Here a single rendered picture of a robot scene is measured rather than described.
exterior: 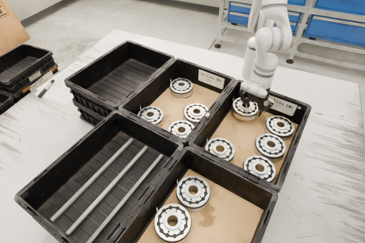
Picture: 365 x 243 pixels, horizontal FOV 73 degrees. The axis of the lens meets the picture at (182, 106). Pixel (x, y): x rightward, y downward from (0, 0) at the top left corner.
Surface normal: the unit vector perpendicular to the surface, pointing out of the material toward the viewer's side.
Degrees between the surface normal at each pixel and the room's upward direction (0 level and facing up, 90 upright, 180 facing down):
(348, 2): 90
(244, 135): 0
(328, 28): 90
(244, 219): 0
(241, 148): 0
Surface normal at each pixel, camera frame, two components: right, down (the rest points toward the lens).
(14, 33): 0.87, 0.07
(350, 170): 0.00, -0.71
